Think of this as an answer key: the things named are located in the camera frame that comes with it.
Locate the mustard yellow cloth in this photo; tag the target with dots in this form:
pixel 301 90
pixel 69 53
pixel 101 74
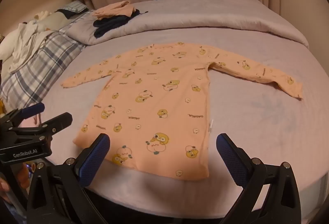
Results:
pixel 2 107

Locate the grey pink duvet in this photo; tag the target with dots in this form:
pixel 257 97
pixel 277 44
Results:
pixel 205 13

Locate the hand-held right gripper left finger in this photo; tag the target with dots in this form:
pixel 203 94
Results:
pixel 93 159

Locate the plaid blue grey pillow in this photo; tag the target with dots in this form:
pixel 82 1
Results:
pixel 51 57

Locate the white crumpled cloth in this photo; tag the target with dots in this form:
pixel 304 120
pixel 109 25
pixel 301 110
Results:
pixel 25 44

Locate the white pillow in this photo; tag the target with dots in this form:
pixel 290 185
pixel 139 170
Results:
pixel 7 45

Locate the pink bed sheet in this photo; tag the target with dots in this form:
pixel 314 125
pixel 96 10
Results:
pixel 257 136

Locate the orange cartoon print shirt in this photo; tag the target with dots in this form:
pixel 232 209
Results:
pixel 159 100

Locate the blue striped pillow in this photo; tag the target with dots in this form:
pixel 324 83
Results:
pixel 77 6

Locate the dark cloth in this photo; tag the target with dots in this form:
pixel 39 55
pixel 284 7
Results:
pixel 64 13

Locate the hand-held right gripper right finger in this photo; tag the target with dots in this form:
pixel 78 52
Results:
pixel 228 159

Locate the folded dark navy garment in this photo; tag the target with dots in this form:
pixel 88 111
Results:
pixel 110 25

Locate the person's left hand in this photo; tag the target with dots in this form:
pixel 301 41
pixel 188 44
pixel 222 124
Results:
pixel 4 189

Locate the folded peach garment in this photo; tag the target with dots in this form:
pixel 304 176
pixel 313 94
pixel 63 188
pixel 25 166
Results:
pixel 113 11

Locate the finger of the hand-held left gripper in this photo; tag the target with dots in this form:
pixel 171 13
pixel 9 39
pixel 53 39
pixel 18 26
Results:
pixel 60 121
pixel 33 109

